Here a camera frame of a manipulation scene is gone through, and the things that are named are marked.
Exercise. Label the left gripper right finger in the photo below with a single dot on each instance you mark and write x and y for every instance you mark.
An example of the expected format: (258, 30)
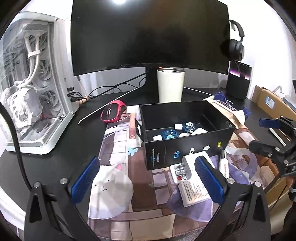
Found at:
(213, 180)

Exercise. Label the beige blue snack bag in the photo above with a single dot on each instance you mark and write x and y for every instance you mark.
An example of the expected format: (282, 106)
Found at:
(237, 117)

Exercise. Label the white remote colourful buttons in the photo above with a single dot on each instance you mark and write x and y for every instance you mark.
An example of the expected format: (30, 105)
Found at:
(180, 172)

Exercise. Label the cardboard box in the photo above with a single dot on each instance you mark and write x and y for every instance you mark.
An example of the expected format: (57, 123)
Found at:
(271, 103)

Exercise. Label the black curved monitor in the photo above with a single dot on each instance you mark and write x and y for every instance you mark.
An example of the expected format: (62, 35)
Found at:
(190, 34)

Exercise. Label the small white cap bottle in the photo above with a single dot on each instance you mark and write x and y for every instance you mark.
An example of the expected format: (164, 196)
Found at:
(178, 126)

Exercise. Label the red black computer mouse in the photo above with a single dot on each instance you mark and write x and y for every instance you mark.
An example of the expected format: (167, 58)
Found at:
(113, 111)

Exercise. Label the white PC case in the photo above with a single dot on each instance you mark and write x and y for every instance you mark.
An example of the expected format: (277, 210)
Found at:
(36, 79)

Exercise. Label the white cream tube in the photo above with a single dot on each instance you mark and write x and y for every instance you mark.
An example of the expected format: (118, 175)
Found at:
(224, 164)

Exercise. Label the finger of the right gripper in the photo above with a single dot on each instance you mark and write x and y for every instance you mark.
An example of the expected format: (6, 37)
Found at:
(272, 123)
(263, 148)

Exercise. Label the black headphones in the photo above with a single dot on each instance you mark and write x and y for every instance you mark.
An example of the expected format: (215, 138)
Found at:
(234, 49)

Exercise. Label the anime printed desk mat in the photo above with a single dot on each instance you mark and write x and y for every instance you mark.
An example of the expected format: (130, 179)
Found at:
(130, 202)

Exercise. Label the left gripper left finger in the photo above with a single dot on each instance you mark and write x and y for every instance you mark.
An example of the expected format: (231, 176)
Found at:
(78, 187)

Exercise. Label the black speaker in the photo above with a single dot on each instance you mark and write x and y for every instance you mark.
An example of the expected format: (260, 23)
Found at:
(238, 80)

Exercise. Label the black storage box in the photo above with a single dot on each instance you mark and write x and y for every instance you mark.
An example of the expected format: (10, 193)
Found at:
(156, 118)

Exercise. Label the orange cap glue bottle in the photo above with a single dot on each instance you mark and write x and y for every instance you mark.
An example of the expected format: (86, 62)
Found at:
(157, 138)

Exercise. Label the white medicine carton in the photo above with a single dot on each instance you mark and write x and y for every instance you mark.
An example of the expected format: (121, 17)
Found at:
(193, 192)

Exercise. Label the smartphone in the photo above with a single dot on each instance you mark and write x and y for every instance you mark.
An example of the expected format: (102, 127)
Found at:
(277, 135)

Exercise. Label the cream tumbler cup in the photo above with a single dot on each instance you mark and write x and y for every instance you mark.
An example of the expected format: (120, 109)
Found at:
(170, 84)

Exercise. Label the white USB wall charger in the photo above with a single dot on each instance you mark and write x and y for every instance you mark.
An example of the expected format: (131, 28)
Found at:
(188, 162)

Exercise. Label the white square adapter box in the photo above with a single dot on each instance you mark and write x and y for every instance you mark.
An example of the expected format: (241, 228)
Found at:
(199, 131)

